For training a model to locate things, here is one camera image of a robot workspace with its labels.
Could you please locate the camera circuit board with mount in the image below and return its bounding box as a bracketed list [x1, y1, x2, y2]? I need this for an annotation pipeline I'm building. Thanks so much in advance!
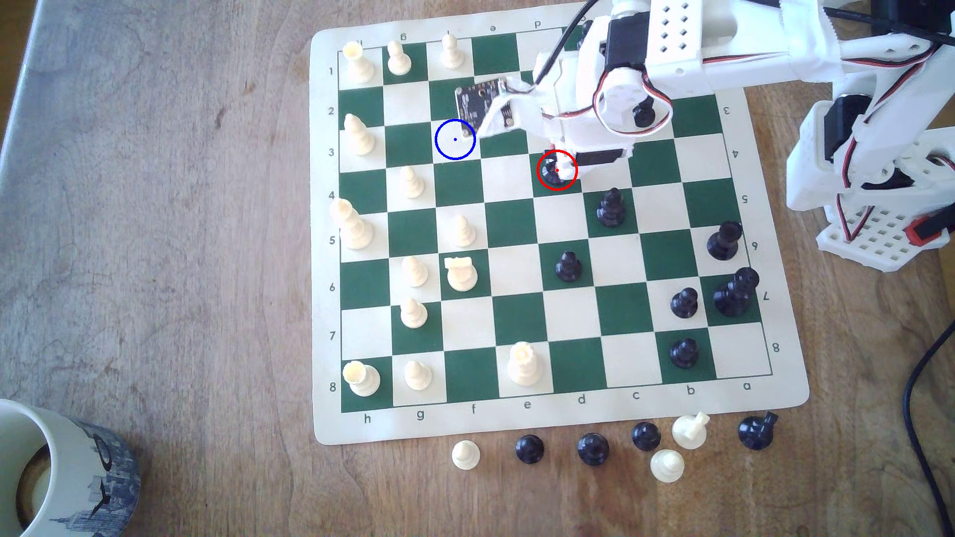
[455, 77, 538, 146]

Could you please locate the white rook row six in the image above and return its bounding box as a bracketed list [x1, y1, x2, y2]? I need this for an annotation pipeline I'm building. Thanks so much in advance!
[444, 256, 479, 292]

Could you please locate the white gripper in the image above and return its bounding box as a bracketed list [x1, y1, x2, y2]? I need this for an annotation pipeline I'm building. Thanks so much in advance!
[536, 6, 674, 186]

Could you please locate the white mug with skyline print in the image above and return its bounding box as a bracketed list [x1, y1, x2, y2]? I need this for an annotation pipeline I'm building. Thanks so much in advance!
[0, 399, 141, 537]

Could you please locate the black king chess piece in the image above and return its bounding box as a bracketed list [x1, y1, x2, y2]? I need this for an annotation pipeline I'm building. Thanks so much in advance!
[712, 268, 761, 319]

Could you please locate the white bishop chess piece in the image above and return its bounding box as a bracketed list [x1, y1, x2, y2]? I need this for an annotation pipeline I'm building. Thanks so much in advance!
[344, 113, 376, 156]

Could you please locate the green and white chess mat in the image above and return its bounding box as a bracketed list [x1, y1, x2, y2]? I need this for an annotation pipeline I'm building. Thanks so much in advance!
[309, 0, 810, 446]

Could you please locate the orange clamp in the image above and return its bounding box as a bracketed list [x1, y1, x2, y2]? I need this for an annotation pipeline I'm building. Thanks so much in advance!
[905, 212, 955, 246]

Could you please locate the black camera cable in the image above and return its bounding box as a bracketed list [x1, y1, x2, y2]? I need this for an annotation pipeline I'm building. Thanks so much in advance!
[531, 0, 941, 83]

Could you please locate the white king chess piece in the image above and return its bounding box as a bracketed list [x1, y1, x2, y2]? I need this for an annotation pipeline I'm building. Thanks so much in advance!
[507, 342, 544, 387]

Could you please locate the white queen chess piece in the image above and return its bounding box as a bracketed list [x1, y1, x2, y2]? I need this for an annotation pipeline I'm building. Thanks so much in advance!
[329, 197, 374, 251]

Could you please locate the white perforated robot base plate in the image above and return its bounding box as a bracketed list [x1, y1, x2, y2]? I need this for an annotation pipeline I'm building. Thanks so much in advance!
[815, 201, 952, 273]

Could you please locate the white rook chess piece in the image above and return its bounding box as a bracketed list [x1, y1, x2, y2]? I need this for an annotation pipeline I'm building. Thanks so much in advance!
[342, 41, 376, 85]
[342, 360, 382, 397]

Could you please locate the black power cable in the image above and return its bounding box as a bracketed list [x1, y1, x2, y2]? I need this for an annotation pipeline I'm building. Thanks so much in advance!
[903, 321, 955, 516]

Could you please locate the white knight chess piece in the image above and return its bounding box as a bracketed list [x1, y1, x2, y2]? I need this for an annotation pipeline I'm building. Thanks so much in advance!
[672, 412, 710, 450]

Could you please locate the black bishop chess piece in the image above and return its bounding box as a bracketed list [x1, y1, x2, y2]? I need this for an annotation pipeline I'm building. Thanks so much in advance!
[596, 188, 627, 228]
[706, 221, 744, 261]

